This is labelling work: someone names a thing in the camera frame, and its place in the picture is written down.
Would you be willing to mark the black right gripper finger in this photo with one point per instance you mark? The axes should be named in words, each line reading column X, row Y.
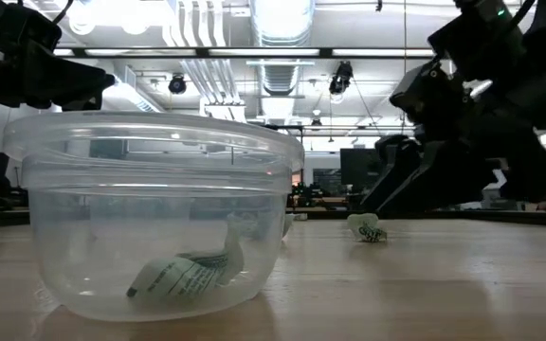
column 443, row 180
column 396, row 161

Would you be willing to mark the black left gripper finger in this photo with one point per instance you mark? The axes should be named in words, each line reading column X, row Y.
column 64, row 78
column 83, row 105

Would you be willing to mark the green sweetener packet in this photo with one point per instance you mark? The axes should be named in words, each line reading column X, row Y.
column 367, row 228

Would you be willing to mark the white printed sweetener packet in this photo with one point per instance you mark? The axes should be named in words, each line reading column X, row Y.
column 183, row 279

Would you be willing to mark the black monitor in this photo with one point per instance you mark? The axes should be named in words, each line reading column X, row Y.
column 360, row 168

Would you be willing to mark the round clear plastic container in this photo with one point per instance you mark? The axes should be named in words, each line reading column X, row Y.
column 112, row 156

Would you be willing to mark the black ceiling spotlight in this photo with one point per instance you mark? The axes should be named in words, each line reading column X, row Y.
column 177, row 84

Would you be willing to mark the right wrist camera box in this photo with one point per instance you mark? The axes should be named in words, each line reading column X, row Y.
column 429, row 99

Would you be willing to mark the black overhead camera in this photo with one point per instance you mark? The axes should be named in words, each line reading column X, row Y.
column 340, row 78

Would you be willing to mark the silver ventilation duct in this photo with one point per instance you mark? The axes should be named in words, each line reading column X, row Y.
column 282, row 28

